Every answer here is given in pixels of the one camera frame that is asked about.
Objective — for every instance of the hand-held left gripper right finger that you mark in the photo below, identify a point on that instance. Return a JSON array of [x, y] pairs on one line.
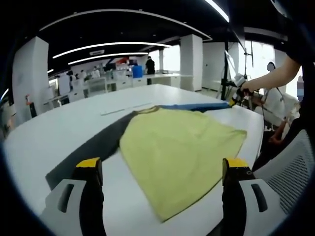
[[246, 204]]

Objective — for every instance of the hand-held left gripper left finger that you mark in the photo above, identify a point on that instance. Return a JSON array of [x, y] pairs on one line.
[[73, 204]]

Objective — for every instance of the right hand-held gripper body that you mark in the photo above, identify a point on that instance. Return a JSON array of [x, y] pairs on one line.
[[240, 79]]

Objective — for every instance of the yellow blue black garment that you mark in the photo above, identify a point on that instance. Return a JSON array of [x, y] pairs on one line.
[[172, 147]]

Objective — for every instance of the person's right hand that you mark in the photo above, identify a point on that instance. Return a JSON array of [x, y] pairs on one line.
[[249, 87]]

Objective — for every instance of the black tripod stand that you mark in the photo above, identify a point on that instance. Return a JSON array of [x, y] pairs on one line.
[[224, 81]]

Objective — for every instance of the white square pillar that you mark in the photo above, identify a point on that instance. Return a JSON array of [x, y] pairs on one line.
[[30, 73], [191, 61]]

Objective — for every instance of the person's dark clothing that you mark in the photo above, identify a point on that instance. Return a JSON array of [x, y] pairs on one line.
[[297, 49]]

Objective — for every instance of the ceiling light strip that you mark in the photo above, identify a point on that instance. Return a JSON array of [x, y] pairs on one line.
[[108, 57], [219, 8], [110, 46]]

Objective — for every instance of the white long counter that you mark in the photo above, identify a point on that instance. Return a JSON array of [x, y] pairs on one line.
[[160, 79]]

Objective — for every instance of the blue barrel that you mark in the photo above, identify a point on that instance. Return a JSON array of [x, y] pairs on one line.
[[137, 71]]

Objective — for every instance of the black and orange floor stand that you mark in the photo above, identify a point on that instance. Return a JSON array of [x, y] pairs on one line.
[[32, 110]]

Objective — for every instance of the ceiling air vent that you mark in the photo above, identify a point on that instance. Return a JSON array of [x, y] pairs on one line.
[[97, 52]]

